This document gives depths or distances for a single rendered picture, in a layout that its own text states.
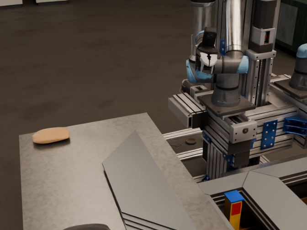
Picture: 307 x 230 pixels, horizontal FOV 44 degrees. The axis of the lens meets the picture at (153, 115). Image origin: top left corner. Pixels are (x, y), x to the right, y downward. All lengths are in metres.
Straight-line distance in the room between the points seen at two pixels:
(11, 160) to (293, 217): 2.62
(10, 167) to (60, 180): 2.08
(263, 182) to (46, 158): 0.93
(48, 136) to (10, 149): 2.12
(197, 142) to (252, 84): 1.19
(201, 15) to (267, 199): 0.86
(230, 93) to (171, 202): 0.83
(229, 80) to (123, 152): 0.69
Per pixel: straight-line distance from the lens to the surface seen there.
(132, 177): 1.37
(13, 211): 3.04
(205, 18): 1.80
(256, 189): 1.68
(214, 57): 1.35
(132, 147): 1.54
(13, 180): 3.34
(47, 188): 1.42
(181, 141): 3.19
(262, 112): 2.12
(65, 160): 1.55
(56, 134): 1.66
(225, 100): 1.92
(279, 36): 6.14
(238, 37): 1.66
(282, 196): 1.67
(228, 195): 1.60
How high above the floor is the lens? 1.91
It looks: 28 degrees down
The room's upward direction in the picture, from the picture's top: 2 degrees counter-clockwise
